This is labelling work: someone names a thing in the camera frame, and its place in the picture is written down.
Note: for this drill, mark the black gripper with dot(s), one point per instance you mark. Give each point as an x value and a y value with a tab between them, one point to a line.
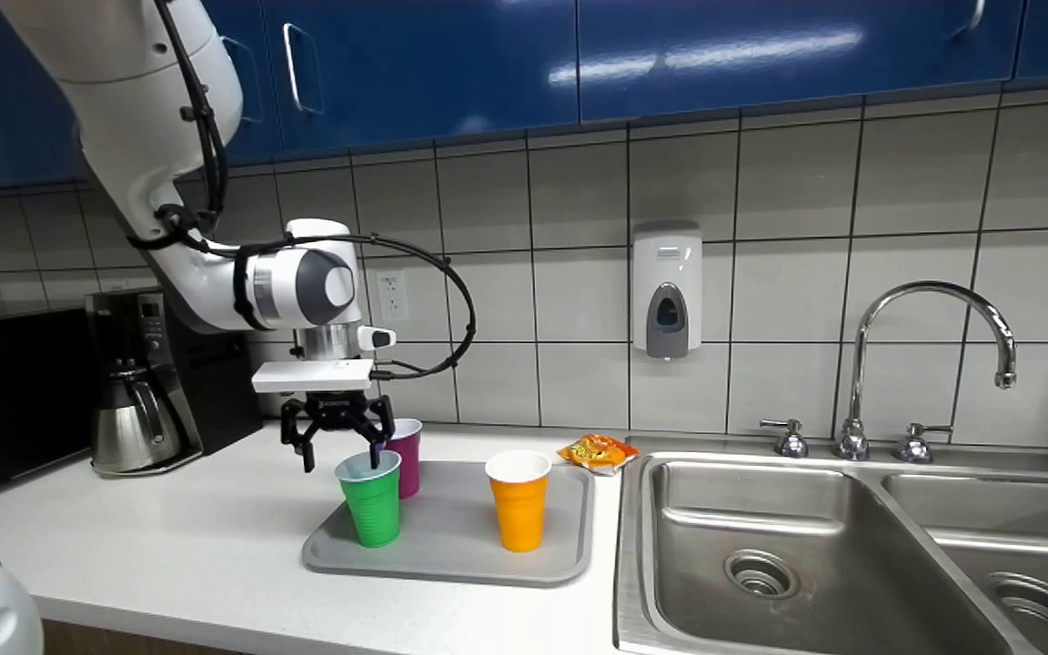
335	408

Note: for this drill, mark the green plastic cup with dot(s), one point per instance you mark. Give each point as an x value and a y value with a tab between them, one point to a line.
374	502

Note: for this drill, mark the purple plastic cup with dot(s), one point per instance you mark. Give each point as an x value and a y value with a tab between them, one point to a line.
408	466

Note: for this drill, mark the orange plastic cup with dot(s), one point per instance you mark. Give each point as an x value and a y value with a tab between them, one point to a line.
521	511

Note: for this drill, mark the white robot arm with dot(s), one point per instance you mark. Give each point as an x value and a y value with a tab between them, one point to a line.
127	96

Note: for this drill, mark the grey plastic tray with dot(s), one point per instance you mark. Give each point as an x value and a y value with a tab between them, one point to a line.
452	540

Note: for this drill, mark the black coffee maker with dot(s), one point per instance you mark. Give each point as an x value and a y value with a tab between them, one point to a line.
203	377

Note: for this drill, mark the steel coffee carafe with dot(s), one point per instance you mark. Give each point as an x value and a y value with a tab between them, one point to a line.
130	425

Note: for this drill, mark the black microwave oven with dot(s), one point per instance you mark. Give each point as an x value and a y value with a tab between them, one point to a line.
16	402

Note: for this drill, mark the stainless steel double sink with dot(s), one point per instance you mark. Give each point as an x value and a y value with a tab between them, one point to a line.
792	547

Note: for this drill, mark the chrome gooseneck faucet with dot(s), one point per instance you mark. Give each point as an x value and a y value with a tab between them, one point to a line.
858	365

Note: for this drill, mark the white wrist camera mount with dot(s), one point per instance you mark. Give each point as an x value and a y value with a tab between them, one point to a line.
312	377

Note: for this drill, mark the white wall outlet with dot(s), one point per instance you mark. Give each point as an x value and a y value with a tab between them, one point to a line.
394	295

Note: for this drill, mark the white wall soap dispenser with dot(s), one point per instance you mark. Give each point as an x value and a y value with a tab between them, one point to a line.
668	277

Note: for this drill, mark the blue wall cabinets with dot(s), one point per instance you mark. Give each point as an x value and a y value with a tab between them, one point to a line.
728	50

